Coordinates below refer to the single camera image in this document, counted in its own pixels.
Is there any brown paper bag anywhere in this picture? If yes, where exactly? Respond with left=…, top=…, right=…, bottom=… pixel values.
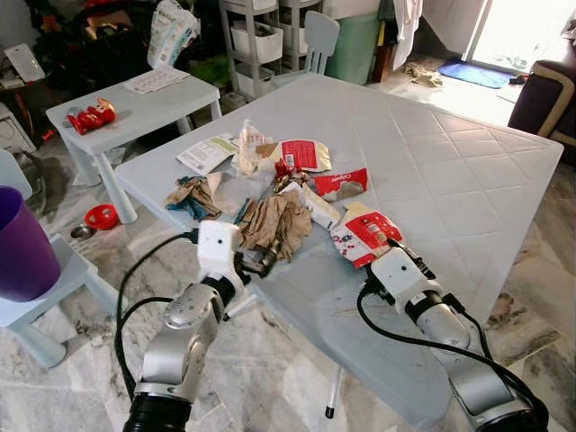
left=238, top=193, right=314, bottom=265

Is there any red white snack packet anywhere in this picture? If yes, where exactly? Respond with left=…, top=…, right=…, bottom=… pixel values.
left=329, top=202, right=404, bottom=270

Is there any green plastic bin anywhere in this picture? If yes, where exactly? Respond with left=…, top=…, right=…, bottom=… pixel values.
left=324, top=13, right=384, bottom=87

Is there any purple rubbish bin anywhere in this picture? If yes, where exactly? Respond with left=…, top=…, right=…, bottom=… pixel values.
left=0, top=184, right=63, bottom=303

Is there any white torn wrapper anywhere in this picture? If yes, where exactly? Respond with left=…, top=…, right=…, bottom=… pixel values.
left=281, top=180, right=344, bottom=231

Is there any small red candy wrapper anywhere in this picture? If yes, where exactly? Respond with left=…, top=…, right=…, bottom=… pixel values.
left=273, top=157, right=302, bottom=194

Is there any crumpled blue brown wrapper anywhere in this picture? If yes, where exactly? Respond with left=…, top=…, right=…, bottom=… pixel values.
left=165, top=174, right=224, bottom=222

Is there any large pale blue plastic table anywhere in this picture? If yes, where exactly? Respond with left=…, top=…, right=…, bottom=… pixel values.
left=114, top=73, right=566, bottom=426

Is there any crumpled white paper bag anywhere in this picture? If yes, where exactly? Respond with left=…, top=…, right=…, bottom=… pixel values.
left=235, top=119, right=285, bottom=177

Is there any flat red white packet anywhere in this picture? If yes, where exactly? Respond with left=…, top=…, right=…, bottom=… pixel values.
left=279, top=139, right=333, bottom=174

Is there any white green leaflet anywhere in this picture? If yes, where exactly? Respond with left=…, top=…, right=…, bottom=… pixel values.
left=175, top=133, right=239, bottom=177

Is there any red pet bowl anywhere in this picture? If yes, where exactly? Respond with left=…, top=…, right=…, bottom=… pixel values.
left=84, top=203, right=121, bottom=231

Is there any beige crumpled floor cloth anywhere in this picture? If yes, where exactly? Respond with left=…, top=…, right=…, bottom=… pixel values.
left=402, top=61, right=445, bottom=89

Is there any small pale blue table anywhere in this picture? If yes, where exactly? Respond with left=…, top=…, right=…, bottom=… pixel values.
left=45, top=67, right=222, bottom=225

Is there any pale blue plastic stool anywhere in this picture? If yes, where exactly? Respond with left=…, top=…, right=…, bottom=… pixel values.
left=0, top=148, right=119, bottom=371

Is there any blue floor mat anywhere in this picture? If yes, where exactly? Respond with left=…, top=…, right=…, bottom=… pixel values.
left=437, top=58, right=517, bottom=90

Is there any white printed paper sheet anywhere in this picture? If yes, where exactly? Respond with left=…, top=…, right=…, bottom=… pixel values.
left=123, top=67, right=191, bottom=95

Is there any purple sofa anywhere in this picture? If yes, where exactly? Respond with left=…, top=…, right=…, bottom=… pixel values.
left=507, top=36, right=576, bottom=141

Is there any white hanging cloth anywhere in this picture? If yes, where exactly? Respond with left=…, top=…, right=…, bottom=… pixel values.
left=392, top=0, right=425, bottom=72

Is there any red toy packet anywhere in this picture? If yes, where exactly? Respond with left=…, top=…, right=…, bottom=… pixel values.
left=67, top=97, right=118, bottom=137

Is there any white shelf rack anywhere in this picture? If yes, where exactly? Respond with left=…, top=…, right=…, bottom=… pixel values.
left=219, top=0, right=303, bottom=101

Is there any pale blue child chair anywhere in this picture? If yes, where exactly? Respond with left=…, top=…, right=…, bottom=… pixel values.
left=274, top=11, right=342, bottom=92

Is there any white printed plastic pack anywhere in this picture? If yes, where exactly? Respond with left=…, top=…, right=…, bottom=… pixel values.
left=147, top=0, right=202, bottom=72

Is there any black stroller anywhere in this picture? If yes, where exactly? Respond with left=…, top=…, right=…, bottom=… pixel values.
left=27, top=0, right=165, bottom=96

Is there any white flat board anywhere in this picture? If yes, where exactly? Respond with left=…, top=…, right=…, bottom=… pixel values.
left=3, top=42, right=47, bottom=85

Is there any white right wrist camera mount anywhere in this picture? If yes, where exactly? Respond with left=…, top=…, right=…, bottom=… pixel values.
left=367, top=247, right=433, bottom=304

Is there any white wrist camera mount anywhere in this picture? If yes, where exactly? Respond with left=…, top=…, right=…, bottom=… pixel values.
left=196, top=220, right=245, bottom=282
left=367, top=247, right=433, bottom=304

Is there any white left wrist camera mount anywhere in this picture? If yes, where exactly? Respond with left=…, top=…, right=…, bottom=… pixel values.
left=196, top=220, right=245, bottom=282

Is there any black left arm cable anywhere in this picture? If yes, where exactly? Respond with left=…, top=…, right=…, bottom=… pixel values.
left=114, top=229, right=200, bottom=399

